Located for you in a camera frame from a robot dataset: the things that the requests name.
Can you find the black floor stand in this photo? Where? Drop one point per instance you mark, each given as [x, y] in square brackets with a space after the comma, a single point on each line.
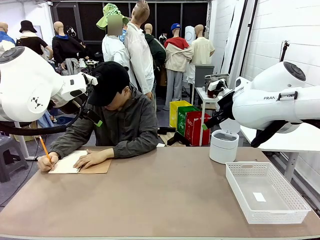
[180, 138]

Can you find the red recycling bin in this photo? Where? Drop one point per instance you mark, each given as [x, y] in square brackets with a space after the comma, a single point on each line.
[197, 135]

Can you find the white jug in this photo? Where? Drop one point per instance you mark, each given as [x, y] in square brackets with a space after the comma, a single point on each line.
[82, 63]

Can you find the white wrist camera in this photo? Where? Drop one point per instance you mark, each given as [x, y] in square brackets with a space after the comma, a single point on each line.
[90, 78]
[213, 85]

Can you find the yellow pencil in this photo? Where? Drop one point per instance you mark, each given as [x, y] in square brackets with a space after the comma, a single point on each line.
[43, 146]

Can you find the white perforated plastic basket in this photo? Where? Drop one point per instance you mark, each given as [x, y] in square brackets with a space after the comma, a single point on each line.
[272, 207]

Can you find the white label in basket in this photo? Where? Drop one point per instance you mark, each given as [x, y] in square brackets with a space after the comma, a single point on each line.
[259, 197]

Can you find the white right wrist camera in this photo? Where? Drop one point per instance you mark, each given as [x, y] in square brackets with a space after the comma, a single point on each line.
[213, 85]

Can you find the mannequin in red beige jacket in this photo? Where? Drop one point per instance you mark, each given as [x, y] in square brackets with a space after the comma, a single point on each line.
[177, 57]

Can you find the grey jacket of seated person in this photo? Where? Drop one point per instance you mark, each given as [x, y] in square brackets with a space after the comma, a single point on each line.
[130, 125]

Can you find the black baseball cap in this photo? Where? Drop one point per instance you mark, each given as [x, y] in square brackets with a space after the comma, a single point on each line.
[110, 80]

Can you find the black wall pipe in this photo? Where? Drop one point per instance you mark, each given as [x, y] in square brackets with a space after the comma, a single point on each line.
[241, 25]
[250, 25]

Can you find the small white side table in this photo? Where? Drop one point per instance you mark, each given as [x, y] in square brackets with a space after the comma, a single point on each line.
[200, 91]

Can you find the white board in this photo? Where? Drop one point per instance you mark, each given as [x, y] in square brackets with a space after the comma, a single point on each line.
[38, 31]

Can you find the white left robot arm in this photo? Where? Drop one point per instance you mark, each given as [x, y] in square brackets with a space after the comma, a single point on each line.
[25, 82]

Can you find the blue cloth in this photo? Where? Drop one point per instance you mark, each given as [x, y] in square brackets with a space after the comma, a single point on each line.
[46, 120]

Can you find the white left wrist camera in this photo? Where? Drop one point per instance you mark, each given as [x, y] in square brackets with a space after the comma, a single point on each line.
[90, 78]

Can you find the black hanging headset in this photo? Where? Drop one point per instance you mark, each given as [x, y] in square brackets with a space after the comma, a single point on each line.
[70, 31]

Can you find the mannequin in white shirt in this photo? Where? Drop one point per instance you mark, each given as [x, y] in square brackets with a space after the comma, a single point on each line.
[113, 50]

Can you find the person's left hand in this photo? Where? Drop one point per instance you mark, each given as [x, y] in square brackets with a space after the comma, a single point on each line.
[92, 157]

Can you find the blue cap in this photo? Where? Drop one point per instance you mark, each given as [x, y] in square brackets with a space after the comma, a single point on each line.
[175, 26]

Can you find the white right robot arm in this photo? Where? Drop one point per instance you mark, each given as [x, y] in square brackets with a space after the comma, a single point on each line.
[262, 110]

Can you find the person's left forearm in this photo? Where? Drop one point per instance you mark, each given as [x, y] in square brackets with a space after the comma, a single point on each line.
[132, 148]

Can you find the glass jar of brown liquid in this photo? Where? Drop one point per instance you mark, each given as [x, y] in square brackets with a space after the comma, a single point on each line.
[212, 94]

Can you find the green checked sun hat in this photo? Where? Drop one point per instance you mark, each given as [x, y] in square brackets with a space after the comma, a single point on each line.
[107, 12]

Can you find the black bucket hat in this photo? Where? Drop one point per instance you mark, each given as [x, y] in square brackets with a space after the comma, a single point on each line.
[28, 26]

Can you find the mannequin in dark green hoodie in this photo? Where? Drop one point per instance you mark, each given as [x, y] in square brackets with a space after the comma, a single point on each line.
[157, 50]

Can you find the person's right forearm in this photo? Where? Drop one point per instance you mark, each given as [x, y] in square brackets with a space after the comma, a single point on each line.
[65, 142]

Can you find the mannequin in blue white top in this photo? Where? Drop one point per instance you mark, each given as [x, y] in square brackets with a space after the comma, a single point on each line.
[5, 40]

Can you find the white round trash can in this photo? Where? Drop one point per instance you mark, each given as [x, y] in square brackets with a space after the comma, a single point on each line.
[222, 150]

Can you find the person's right hand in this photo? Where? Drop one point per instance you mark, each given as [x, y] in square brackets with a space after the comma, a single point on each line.
[47, 162]

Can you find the yellow recycling bin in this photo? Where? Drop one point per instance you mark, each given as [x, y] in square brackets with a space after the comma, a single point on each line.
[175, 112]

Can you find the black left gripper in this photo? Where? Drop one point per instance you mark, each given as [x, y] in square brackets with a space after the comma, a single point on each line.
[72, 106]

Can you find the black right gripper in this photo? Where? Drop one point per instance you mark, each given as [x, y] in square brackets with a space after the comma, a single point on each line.
[226, 107]

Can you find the stacked metal containers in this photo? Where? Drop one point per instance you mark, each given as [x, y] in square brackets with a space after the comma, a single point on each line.
[212, 76]

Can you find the mannequin in black hoodie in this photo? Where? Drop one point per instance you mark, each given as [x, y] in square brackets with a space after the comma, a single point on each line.
[66, 47]

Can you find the mannequin in beige shirt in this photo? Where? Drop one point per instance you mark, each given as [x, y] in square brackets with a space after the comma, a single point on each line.
[202, 50]

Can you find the large white side table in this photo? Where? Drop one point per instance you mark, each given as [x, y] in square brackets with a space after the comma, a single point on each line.
[287, 140]

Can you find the spiral notebook with brown cover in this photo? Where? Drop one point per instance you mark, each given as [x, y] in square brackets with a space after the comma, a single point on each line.
[65, 165]

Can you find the green recycling bin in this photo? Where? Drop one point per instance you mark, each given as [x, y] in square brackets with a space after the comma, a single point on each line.
[182, 120]

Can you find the white oval object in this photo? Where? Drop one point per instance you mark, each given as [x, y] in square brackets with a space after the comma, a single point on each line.
[190, 35]

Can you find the tall brown-haired mannequin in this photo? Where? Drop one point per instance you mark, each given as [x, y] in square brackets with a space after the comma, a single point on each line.
[140, 55]

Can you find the mannequin in black top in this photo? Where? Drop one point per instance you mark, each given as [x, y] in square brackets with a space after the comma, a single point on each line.
[32, 42]

